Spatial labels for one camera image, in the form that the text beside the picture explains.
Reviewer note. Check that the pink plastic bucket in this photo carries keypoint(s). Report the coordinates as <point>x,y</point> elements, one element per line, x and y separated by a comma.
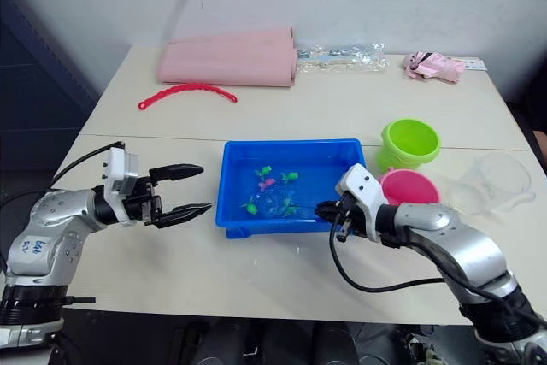
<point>410,187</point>

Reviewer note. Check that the clear plastic bag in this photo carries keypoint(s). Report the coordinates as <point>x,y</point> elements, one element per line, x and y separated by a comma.
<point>342,59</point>

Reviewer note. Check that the blue plastic tub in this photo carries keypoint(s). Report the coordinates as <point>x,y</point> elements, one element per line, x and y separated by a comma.
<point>239,185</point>

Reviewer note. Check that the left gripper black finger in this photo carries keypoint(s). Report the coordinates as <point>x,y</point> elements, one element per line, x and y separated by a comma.
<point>186,213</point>
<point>179,171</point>

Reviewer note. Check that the green toy fish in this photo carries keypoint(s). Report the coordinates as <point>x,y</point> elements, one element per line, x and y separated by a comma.
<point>251,208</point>
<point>289,210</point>
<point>290,177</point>
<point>264,170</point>

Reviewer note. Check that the white paper card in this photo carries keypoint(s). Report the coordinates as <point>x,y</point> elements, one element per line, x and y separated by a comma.
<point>475,64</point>

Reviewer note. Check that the pink folded toy bundle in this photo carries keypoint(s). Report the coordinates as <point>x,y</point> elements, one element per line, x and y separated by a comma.
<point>431,66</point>

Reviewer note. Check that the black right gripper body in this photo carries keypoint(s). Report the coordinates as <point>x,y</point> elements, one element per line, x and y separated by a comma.
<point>349,215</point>

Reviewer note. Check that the green plastic bucket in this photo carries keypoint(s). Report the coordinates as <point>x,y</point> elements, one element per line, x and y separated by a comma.
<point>410,138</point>

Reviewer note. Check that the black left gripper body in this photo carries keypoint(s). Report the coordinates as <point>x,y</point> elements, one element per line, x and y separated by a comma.
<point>143,202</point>

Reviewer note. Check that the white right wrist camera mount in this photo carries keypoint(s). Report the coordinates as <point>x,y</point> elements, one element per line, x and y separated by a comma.
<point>363,187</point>

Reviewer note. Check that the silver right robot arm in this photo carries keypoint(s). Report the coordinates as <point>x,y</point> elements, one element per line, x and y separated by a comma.
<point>453,237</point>

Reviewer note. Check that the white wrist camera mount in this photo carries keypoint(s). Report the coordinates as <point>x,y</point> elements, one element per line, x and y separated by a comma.
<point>121,168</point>
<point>363,187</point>

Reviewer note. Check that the pink toy fish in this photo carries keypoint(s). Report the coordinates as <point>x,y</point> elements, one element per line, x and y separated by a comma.
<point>267,185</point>

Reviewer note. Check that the clear plastic cup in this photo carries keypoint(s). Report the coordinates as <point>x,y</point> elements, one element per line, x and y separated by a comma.
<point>491,185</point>

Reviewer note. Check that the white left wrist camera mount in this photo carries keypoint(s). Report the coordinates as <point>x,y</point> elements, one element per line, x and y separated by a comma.
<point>121,168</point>

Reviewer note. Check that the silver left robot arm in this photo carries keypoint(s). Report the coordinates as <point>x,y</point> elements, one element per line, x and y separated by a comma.
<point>47,228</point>

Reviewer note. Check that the blue hoop fishing net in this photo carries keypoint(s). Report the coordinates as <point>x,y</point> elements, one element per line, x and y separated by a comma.
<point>314,210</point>

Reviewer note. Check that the pink rolled mat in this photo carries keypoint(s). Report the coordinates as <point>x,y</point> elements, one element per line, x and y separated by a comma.
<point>226,59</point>

